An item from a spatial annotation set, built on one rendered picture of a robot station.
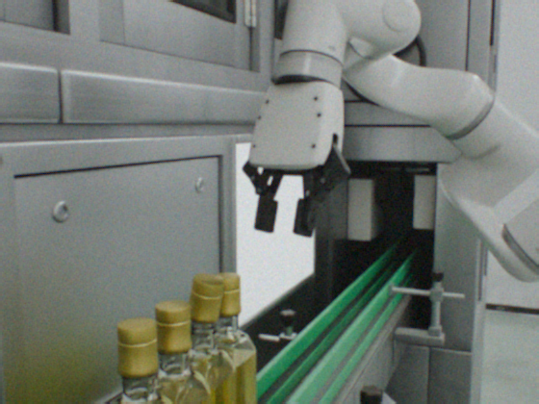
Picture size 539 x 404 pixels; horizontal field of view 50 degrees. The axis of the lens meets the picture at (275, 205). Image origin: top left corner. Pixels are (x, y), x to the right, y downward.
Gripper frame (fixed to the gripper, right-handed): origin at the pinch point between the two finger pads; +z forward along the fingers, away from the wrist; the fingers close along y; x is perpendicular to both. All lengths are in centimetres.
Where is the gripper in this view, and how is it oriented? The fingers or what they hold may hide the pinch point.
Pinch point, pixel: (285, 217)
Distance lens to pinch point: 65.3
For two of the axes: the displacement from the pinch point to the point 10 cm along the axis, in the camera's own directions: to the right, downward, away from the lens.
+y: 7.9, 0.6, -6.1
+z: -1.6, 9.8, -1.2
